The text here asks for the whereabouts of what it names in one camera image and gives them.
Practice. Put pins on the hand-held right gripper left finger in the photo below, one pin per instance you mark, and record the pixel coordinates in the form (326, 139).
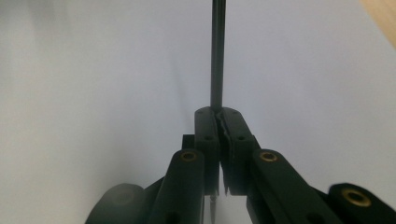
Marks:
(207, 143)

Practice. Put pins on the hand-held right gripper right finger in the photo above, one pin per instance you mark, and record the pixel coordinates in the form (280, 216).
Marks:
(238, 146)

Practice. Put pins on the thin black cosmetic pencil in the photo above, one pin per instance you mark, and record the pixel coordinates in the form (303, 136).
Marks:
(218, 56)

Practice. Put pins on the white table cover sheet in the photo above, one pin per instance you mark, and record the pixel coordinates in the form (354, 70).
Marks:
(93, 93)

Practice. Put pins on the wooden table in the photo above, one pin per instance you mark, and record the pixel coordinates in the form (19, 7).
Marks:
(384, 18)

